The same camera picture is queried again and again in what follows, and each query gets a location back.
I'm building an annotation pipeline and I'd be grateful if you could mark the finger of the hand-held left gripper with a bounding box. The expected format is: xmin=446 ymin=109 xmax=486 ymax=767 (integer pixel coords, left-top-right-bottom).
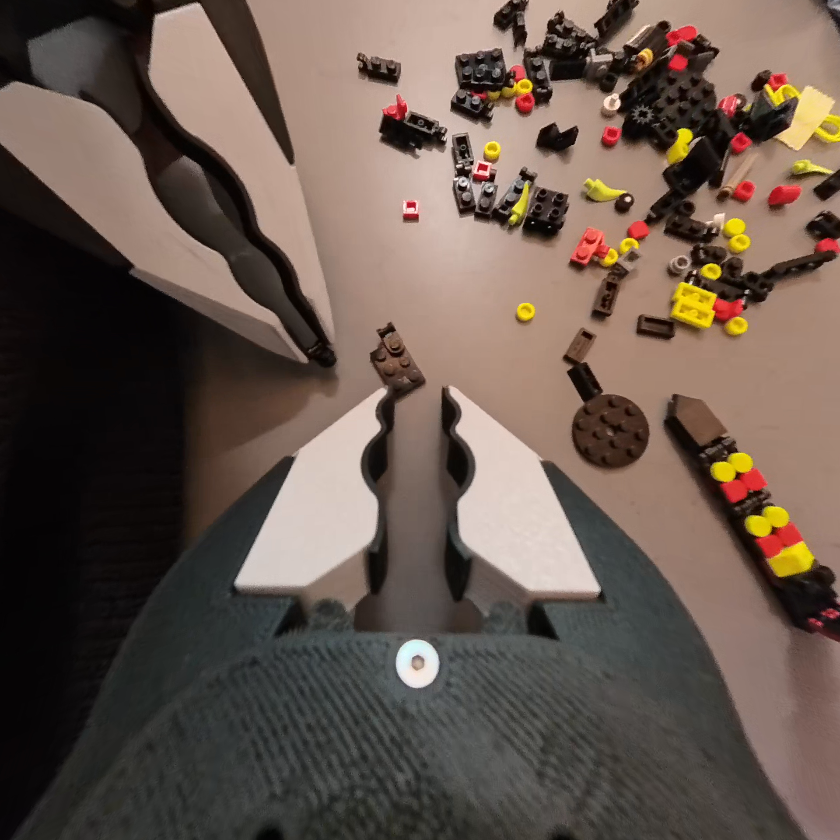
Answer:
xmin=140 ymin=0 xmax=337 ymax=360
xmin=0 ymin=69 xmax=337 ymax=368

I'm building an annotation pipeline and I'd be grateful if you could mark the black round lego plate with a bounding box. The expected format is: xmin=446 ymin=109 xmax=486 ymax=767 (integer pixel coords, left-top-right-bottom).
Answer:
xmin=571 ymin=392 xmax=651 ymax=468

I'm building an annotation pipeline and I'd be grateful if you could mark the pile of loose lego pieces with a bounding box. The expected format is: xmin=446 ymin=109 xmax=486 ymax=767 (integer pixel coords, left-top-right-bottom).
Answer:
xmin=356 ymin=0 xmax=840 ymax=403

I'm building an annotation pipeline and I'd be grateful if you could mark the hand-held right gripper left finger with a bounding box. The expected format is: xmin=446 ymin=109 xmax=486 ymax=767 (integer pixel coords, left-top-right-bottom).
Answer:
xmin=233 ymin=386 xmax=396 ymax=611

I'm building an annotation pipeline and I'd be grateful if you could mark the black lego plate assembly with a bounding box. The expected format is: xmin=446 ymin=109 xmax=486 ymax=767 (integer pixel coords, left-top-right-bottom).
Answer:
xmin=369 ymin=322 xmax=427 ymax=396

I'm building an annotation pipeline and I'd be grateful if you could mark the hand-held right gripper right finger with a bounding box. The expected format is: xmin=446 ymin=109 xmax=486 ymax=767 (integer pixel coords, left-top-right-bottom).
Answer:
xmin=441 ymin=385 xmax=602 ymax=614

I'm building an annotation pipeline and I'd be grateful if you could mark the pale yellow paper scrap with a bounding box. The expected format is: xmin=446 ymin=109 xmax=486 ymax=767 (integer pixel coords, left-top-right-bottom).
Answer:
xmin=776 ymin=85 xmax=840 ymax=152

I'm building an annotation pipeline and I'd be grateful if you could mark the long studded lego build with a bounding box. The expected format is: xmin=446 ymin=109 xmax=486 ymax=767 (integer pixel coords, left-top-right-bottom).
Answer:
xmin=663 ymin=392 xmax=840 ymax=644

